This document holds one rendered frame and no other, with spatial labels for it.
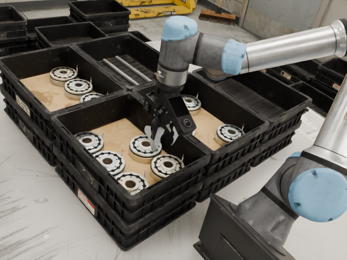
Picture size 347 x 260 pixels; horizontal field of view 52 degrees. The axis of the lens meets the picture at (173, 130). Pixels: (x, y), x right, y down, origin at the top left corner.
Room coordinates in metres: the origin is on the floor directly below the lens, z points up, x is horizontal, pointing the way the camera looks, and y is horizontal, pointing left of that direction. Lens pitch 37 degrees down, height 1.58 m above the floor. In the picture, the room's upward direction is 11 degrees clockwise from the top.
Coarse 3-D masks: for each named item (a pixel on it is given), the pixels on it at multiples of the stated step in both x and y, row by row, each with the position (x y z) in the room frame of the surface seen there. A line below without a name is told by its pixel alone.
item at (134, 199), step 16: (112, 96) 0.98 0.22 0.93; (64, 112) 0.85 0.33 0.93; (64, 128) 0.78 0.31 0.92; (80, 144) 0.72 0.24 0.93; (192, 144) 0.82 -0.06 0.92; (96, 160) 0.67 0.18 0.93; (208, 160) 0.77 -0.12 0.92; (112, 176) 0.63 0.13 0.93; (176, 176) 0.67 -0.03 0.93; (128, 192) 0.58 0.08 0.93; (144, 192) 0.59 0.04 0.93
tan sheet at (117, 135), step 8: (120, 120) 1.00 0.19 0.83; (96, 128) 0.92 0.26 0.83; (104, 128) 0.93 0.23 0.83; (112, 128) 0.94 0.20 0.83; (120, 128) 0.95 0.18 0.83; (128, 128) 0.96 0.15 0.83; (136, 128) 0.97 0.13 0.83; (104, 136) 0.89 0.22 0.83; (112, 136) 0.90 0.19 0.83; (120, 136) 0.91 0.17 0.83; (128, 136) 0.92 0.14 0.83; (104, 144) 0.85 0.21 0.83; (112, 144) 0.86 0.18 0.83; (120, 144) 0.87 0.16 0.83; (128, 144) 0.88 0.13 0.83; (120, 152) 0.83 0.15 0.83; (128, 152) 0.84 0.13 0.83; (128, 160) 0.80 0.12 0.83; (128, 168) 0.77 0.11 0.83; (136, 168) 0.77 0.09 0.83; (144, 168) 0.78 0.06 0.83
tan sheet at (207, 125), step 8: (200, 112) 1.14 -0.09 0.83; (208, 112) 1.15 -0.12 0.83; (200, 120) 1.09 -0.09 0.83; (208, 120) 1.10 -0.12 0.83; (216, 120) 1.11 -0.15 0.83; (200, 128) 1.04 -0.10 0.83; (208, 128) 1.05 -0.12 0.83; (216, 128) 1.06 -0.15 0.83; (200, 136) 1.00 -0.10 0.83; (208, 136) 1.00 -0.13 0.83; (208, 144) 0.96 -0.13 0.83; (216, 144) 0.97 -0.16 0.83
